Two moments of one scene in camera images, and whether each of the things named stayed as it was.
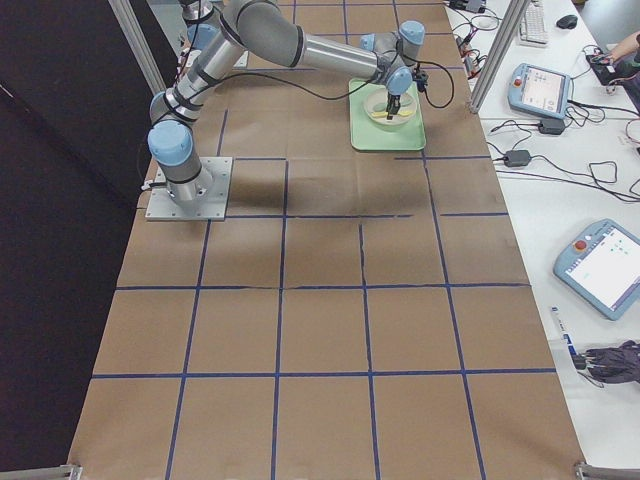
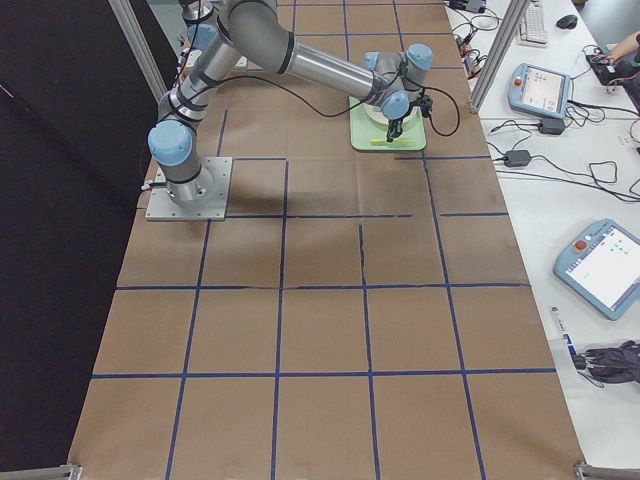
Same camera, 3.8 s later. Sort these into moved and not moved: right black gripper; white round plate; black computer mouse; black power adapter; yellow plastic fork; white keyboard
Moved: right black gripper; yellow plastic fork
Not moved: white round plate; white keyboard; black computer mouse; black power adapter
